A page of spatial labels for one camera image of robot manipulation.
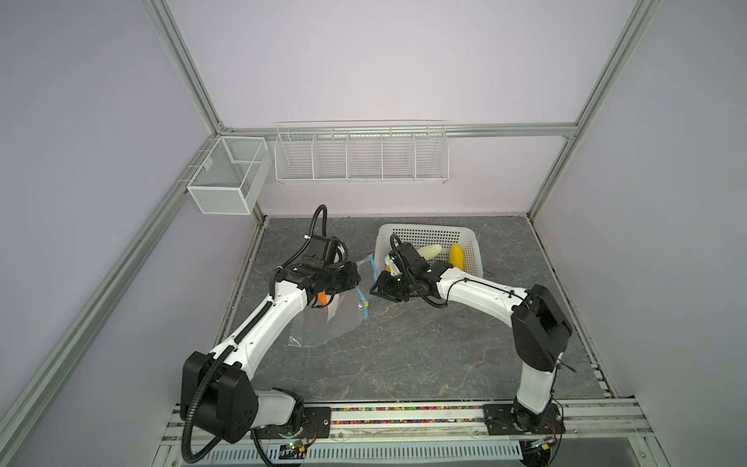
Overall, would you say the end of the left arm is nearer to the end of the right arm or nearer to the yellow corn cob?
the end of the right arm

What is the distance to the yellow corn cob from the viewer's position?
3.38 ft

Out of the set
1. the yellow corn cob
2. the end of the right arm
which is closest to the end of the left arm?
the end of the right arm
